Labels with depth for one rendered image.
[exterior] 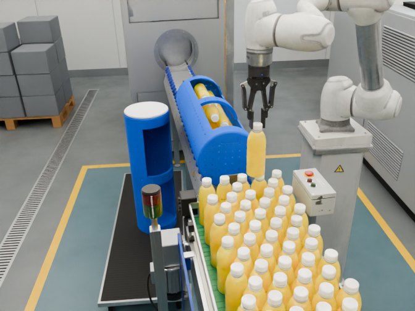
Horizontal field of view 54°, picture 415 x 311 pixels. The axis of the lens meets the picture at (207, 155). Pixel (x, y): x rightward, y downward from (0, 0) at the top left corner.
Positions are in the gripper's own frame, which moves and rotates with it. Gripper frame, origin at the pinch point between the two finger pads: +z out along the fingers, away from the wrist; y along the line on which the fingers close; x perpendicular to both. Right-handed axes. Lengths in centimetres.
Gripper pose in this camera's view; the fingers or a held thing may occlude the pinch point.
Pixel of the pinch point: (257, 118)
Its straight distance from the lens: 152.7
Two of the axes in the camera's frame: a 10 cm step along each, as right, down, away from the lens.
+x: 1.8, 4.5, -8.7
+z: 0.3, 8.9, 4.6
